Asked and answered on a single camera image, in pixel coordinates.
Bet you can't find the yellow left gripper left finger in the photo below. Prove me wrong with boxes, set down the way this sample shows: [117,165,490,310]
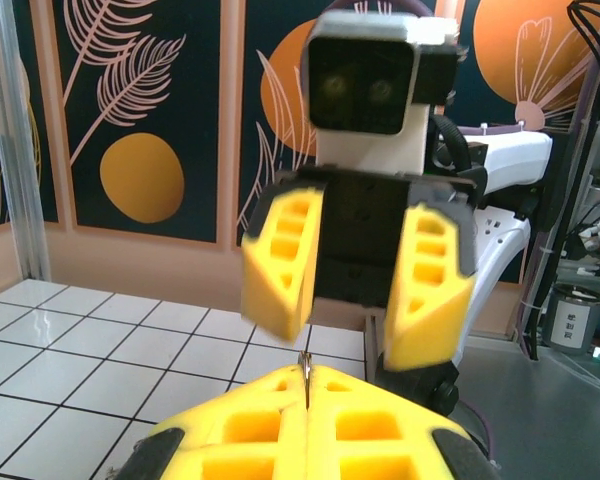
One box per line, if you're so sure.
[122,364,310,480]

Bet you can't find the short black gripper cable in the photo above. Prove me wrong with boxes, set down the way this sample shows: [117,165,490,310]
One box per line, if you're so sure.
[429,113,477,174]

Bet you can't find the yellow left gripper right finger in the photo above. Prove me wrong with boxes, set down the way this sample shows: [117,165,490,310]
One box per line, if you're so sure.
[306,366,501,480]

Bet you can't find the aluminium corner post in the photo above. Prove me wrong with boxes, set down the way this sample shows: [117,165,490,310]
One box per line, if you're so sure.
[0,0,51,281]

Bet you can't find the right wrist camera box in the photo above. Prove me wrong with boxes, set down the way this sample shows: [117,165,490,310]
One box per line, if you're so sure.
[299,9,469,177]

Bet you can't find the grey metal can white label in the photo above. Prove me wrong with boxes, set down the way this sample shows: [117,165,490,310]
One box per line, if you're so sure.
[549,282,600,357]

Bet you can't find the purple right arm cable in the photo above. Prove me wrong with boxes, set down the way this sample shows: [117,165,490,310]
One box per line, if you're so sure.
[329,0,549,459]

